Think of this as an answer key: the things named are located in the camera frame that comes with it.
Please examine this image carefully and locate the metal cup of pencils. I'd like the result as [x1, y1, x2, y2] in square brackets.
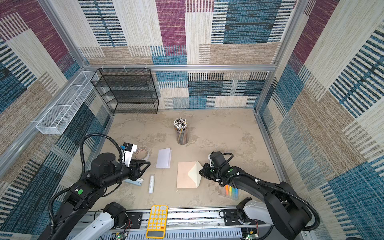
[174, 117, 188, 145]

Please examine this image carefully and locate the black wire shelf rack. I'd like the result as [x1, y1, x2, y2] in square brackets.
[91, 68, 159, 114]

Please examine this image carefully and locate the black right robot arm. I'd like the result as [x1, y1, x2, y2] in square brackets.
[199, 152, 321, 240]

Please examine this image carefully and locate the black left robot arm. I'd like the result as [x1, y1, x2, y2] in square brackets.
[39, 133, 151, 240]

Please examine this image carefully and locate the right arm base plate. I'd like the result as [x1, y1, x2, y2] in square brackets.
[219, 209, 266, 226]

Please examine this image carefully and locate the white paper letter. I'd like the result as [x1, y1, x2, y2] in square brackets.
[156, 148, 172, 169]

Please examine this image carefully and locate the white wire mesh basket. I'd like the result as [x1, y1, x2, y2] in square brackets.
[36, 71, 94, 135]

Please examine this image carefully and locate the yellow calculator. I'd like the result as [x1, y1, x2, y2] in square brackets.
[146, 205, 169, 239]

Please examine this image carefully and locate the aluminium front rail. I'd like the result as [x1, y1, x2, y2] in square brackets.
[53, 203, 310, 232]

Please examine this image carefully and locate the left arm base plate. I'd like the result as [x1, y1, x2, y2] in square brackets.
[126, 212, 143, 230]

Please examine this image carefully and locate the white tape roll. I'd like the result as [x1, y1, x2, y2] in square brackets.
[135, 147, 150, 161]

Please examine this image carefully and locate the light blue stapler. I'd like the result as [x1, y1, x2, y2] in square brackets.
[124, 178, 144, 186]

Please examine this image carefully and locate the white glue stick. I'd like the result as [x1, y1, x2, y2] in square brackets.
[149, 175, 155, 194]

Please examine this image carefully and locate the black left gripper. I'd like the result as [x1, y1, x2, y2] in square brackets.
[103, 158, 151, 189]

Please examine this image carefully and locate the pack of coloured highlighters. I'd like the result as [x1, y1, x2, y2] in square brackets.
[220, 185, 239, 200]

